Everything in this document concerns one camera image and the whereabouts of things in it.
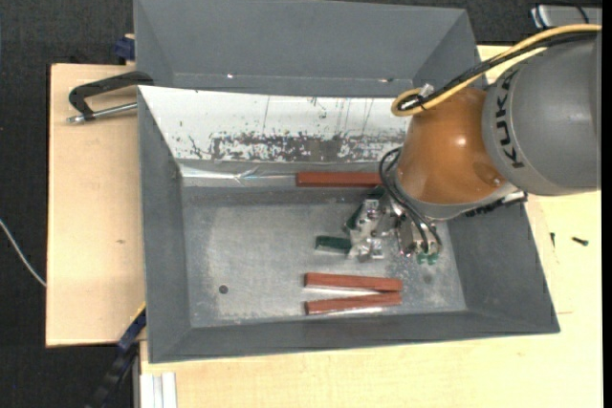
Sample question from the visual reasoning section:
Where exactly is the red-brown flat block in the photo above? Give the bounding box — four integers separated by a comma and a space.
303, 271, 404, 293
295, 171, 384, 189
303, 290, 403, 316

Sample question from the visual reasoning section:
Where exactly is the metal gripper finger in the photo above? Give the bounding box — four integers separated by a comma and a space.
347, 233, 385, 263
356, 199, 384, 233

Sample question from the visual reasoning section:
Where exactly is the dark green flat block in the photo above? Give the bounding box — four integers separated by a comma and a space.
314, 234, 354, 254

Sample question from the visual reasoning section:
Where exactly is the grey metal bin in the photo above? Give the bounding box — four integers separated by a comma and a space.
132, 0, 561, 364

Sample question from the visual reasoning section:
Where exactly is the pale wood board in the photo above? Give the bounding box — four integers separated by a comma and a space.
45, 61, 149, 348

